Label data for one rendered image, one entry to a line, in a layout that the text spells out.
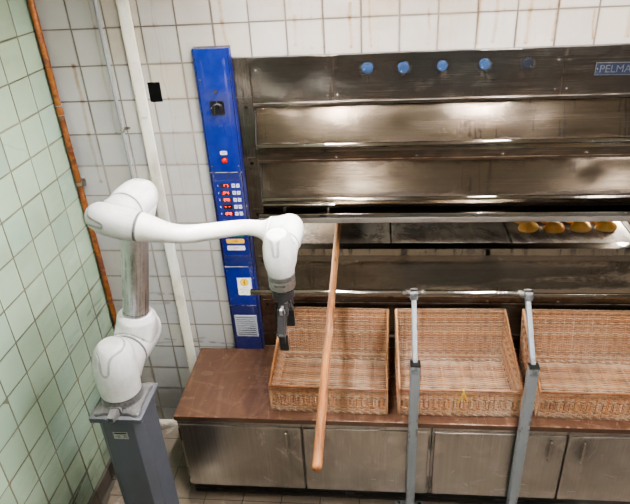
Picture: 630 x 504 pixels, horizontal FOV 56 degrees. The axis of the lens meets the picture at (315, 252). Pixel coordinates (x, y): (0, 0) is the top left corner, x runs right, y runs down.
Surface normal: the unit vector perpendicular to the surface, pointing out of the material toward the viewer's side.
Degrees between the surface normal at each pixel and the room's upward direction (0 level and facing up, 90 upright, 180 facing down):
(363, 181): 70
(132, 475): 90
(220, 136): 90
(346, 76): 90
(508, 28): 90
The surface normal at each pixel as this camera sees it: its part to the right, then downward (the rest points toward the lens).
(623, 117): -0.11, 0.16
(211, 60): -0.09, 0.49
